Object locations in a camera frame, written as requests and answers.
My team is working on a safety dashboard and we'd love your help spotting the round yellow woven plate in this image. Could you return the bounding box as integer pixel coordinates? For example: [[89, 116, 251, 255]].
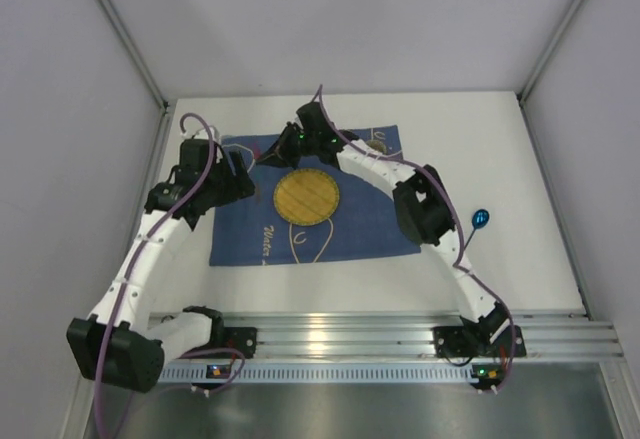
[[273, 168, 340, 227]]

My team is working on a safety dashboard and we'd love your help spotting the small beige cup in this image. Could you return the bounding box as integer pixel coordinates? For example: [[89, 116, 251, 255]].
[[366, 140, 387, 154]]

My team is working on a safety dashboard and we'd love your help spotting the blue cloth placemat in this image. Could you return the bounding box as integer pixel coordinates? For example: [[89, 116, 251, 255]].
[[209, 135, 420, 267]]

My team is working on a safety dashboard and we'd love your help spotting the blue metallic spoon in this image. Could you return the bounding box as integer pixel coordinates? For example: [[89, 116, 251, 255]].
[[455, 208, 491, 254]]

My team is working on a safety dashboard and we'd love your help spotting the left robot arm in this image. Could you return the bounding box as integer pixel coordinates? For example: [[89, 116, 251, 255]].
[[66, 138, 255, 393]]

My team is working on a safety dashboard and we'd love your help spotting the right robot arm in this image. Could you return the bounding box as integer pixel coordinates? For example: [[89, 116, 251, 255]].
[[256, 101, 517, 352]]

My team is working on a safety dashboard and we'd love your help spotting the left aluminium frame post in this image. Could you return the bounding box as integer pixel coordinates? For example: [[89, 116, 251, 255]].
[[96, 0, 168, 110]]

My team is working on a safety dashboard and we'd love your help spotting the aluminium frame post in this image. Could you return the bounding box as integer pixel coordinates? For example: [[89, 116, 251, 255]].
[[96, 0, 168, 110], [516, 0, 588, 106]]

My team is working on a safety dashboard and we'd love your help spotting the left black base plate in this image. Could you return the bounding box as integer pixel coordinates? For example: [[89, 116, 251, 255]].
[[214, 327, 258, 359]]

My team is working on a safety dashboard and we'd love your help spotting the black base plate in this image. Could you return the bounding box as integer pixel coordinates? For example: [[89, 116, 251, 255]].
[[214, 327, 258, 359], [432, 326, 527, 360]]

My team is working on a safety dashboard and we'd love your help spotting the aluminium mounting rail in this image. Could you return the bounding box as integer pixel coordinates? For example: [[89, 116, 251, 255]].
[[224, 312, 624, 362]]

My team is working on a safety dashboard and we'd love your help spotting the perforated cable duct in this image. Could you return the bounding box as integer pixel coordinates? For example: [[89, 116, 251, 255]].
[[159, 361, 501, 385]]

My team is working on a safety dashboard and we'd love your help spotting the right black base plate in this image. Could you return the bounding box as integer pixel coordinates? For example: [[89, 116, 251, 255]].
[[432, 326, 527, 360]]

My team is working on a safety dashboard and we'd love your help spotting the right aluminium frame post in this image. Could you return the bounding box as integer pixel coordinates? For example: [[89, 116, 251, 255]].
[[516, 0, 588, 106]]

